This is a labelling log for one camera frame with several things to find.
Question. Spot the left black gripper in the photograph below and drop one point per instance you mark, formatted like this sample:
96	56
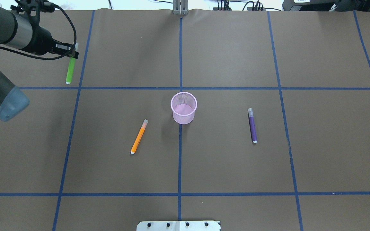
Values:
42	38

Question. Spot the purple marker pen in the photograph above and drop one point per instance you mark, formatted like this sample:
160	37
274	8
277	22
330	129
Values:
254	138

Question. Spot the orange highlighter pen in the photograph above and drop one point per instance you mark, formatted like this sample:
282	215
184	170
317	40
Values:
139	137

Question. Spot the black cardboard box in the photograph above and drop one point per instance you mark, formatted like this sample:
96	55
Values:
308	5

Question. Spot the green highlighter pen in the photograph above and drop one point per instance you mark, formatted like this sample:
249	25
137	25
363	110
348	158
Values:
70	70

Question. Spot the aluminium frame post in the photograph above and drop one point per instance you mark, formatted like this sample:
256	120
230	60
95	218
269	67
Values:
180	7

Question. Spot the pink mesh pen holder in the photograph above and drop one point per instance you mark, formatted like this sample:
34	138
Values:
183	106

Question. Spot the white camera stand pedestal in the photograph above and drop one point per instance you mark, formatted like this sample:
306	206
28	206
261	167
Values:
190	225

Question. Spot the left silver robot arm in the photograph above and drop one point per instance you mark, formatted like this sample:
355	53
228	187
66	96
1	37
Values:
21	34

